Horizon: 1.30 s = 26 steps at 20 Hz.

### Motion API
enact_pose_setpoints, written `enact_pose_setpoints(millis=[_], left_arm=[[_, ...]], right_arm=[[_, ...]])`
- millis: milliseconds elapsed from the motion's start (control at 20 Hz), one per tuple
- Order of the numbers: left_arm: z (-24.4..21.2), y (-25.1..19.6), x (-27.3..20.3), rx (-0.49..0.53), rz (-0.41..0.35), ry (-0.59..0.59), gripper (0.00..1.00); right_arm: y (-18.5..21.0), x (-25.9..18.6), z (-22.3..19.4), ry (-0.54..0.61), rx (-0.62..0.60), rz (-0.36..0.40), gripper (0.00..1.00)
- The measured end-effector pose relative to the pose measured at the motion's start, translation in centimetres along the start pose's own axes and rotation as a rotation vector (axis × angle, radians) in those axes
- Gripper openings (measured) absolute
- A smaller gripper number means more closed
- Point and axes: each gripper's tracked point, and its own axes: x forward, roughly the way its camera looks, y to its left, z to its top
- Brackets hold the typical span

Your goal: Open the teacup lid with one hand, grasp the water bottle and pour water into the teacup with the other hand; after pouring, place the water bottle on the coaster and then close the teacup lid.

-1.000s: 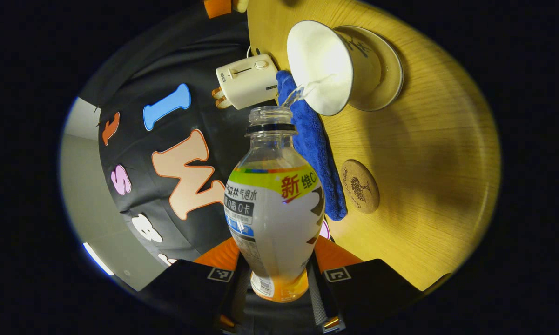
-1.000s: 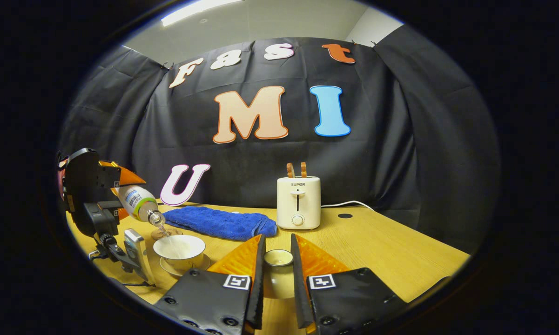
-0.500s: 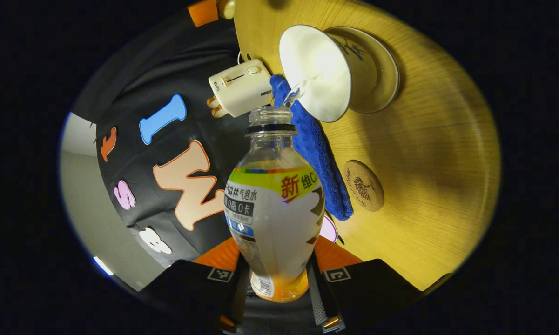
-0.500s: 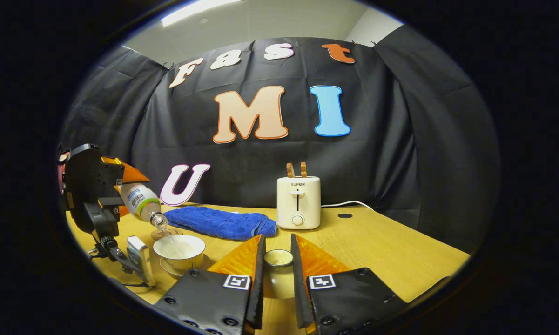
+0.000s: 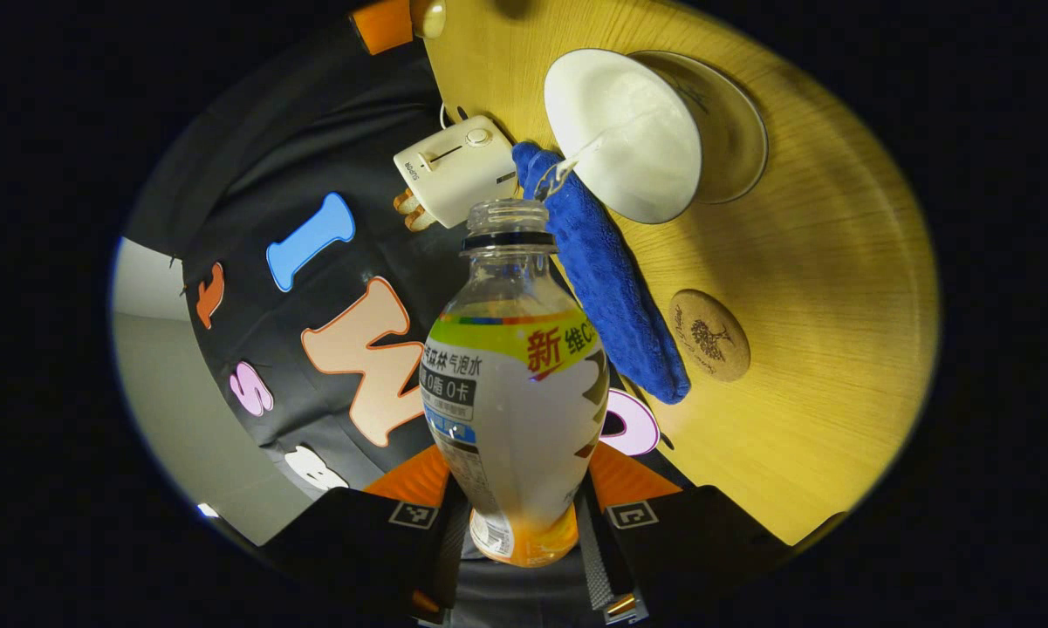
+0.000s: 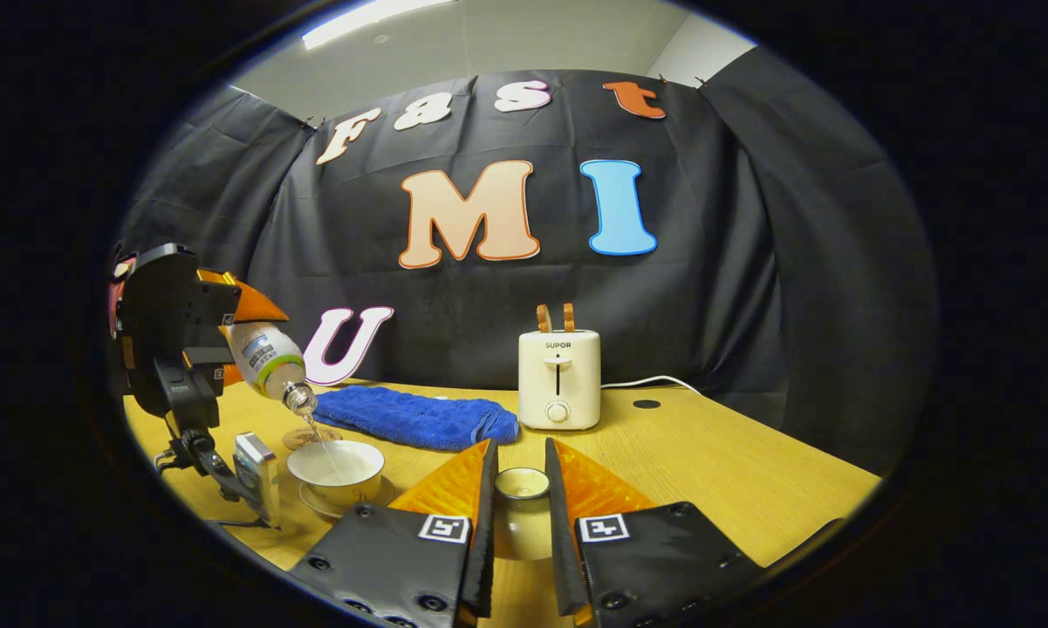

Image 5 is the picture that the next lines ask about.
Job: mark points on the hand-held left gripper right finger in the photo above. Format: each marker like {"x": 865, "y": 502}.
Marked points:
{"x": 689, "y": 541}

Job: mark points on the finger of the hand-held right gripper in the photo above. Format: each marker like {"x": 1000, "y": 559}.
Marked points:
{"x": 382, "y": 26}

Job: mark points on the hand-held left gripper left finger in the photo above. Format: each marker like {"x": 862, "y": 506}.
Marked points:
{"x": 358, "y": 541}

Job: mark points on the clear plastic water bottle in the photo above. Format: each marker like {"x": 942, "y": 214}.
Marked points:
{"x": 515, "y": 410}

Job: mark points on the round cork coaster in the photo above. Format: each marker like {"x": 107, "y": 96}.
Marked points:
{"x": 709, "y": 336}

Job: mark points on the cream porcelain teacup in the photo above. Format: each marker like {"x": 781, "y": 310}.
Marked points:
{"x": 619, "y": 131}

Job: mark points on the ceiling light panel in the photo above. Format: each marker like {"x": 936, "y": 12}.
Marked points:
{"x": 207, "y": 509}

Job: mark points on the white toaster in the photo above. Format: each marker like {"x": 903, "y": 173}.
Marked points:
{"x": 454, "y": 170}

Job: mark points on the toast slice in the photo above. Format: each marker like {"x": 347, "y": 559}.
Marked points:
{"x": 404, "y": 201}
{"x": 421, "y": 221}

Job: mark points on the black backdrop cloth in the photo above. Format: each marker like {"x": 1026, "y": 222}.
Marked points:
{"x": 253, "y": 174}

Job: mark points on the blue towel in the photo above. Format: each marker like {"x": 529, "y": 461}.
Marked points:
{"x": 611, "y": 288}

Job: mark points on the cream porcelain saucer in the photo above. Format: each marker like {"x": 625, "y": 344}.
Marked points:
{"x": 733, "y": 131}

